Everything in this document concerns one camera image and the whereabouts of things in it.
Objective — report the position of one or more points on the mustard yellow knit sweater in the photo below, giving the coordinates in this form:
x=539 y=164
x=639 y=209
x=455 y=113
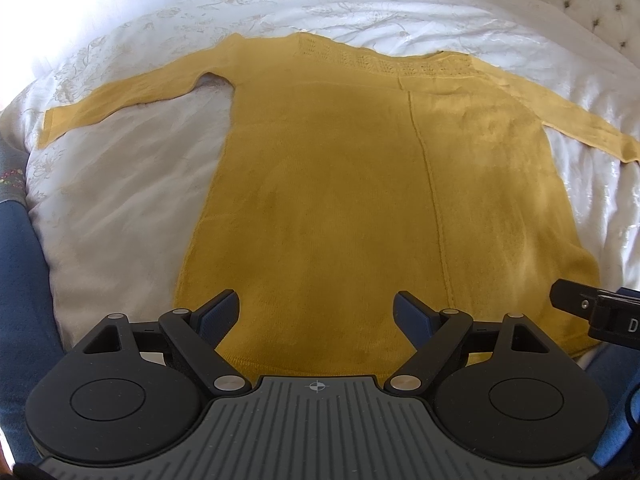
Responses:
x=348 y=175

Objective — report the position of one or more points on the white floral bedspread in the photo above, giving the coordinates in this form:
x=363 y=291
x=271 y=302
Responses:
x=115 y=204

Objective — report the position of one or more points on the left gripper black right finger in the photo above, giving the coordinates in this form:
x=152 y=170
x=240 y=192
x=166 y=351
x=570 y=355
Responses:
x=437 y=339

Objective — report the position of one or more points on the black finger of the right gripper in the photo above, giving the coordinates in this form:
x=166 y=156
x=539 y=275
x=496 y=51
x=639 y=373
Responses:
x=573 y=298

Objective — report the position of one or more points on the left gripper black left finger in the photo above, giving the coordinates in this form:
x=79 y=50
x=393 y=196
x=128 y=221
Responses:
x=193 y=337

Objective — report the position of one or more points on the blue jeans leg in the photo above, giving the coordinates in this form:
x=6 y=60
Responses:
x=30 y=345

